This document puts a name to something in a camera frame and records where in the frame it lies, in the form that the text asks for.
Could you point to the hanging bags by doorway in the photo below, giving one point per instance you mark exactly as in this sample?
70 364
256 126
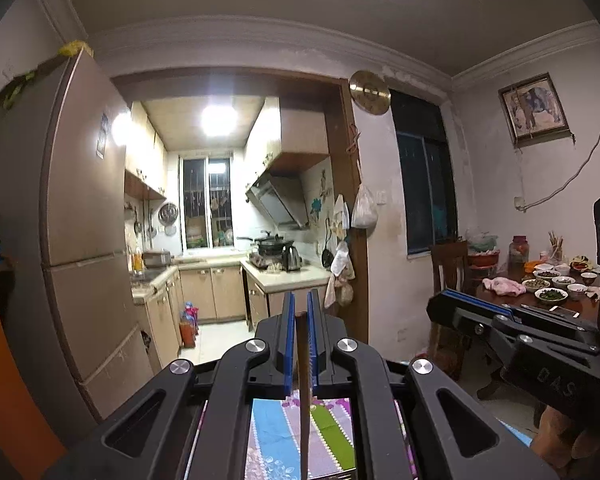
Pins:
341 260

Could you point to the orange wooden cabinet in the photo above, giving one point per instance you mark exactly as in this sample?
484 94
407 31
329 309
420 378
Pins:
10 385

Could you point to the white bowl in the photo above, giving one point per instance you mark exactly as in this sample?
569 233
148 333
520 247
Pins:
563 281
546 274

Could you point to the dark room window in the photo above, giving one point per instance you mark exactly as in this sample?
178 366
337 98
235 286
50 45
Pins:
425 175

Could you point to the red basket with bag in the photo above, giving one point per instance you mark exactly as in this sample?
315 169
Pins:
482 255

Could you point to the hanging white plastic bag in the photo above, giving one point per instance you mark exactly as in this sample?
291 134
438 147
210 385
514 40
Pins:
364 210

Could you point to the orange liquid bottle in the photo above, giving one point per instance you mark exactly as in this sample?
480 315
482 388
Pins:
137 261

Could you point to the person's right hand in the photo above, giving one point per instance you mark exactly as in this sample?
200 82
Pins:
590 445

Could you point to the round gold wall plate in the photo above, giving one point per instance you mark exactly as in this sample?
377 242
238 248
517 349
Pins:
370 91

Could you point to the cup of chopsticks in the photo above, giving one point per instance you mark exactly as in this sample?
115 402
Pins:
556 247

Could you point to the oil bottles on floor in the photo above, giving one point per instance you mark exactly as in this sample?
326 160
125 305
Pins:
189 325

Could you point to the steel pot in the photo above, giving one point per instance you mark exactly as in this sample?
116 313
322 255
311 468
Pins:
157 259

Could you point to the dark cloth atop refrigerator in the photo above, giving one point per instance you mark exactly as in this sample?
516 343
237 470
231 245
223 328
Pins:
12 90

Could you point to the framed elephant picture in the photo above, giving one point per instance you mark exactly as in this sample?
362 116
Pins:
534 109

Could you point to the hanging round strainer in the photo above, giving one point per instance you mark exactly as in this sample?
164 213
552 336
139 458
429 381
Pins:
168 214

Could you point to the pink cloth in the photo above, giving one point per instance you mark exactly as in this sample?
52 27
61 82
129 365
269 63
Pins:
504 286

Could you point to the kitchen ceiling light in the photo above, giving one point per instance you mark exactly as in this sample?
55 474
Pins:
218 121

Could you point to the barred kitchen window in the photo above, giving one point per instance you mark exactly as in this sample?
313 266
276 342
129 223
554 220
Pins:
206 202

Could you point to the steel range hood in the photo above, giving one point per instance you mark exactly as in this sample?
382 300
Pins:
277 200

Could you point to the yellow item atop refrigerator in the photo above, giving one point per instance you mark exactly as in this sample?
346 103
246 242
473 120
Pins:
75 49

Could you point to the plate of green vegetables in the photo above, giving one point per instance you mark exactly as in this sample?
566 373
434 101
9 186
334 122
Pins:
551 296

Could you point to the red lidded glass jar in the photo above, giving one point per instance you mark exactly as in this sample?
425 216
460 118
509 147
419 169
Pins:
519 260

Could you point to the black wok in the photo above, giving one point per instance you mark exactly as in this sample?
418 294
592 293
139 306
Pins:
272 245

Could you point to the brown refrigerator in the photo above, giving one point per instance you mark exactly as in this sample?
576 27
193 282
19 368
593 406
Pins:
80 185

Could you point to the refrigerator sticker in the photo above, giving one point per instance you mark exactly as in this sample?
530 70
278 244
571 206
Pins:
103 136

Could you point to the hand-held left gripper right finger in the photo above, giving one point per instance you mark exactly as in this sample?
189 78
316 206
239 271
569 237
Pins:
312 340

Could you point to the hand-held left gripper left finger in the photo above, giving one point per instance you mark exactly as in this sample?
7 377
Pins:
290 340

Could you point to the wooden chopstick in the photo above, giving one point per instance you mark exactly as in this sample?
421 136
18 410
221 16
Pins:
305 360

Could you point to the dark wooden dining table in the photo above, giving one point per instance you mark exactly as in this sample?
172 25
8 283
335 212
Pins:
495 300

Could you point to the dark wooden chair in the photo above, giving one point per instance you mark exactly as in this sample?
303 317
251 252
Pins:
450 270

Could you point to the beige kitchen base cabinets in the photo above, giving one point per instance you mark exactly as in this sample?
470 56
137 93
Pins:
215 295

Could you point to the striped floral tablecloth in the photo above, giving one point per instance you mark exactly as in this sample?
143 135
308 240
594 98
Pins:
280 435

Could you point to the beige upper kitchen cabinets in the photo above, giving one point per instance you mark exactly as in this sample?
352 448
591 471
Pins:
260 135

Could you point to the steel kettle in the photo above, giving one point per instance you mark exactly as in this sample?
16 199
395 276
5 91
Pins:
292 259

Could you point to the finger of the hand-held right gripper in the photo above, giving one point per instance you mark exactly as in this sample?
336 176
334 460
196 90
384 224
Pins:
470 312
555 321

